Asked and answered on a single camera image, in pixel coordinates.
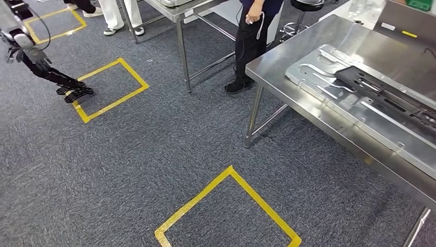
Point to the person's hand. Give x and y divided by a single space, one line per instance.
253 13

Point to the black plastic plate part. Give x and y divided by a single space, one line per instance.
347 76

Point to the steel workbench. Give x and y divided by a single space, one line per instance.
269 73

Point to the person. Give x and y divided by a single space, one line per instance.
83 5
248 51
112 13

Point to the black round stool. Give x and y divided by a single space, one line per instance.
306 4

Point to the grey device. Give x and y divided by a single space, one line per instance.
173 2

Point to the clear plastic bottle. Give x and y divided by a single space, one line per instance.
357 6

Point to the bunch of keys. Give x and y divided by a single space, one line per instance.
358 22

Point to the yellow floor tape square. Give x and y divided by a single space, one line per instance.
231 170
84 25

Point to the aluminium fixture plate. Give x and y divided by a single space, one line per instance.
374 119

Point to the green box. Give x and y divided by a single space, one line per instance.
419 4

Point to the black humanoid robot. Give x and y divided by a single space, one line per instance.
41 68

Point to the steel frame table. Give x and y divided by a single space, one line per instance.
177 12

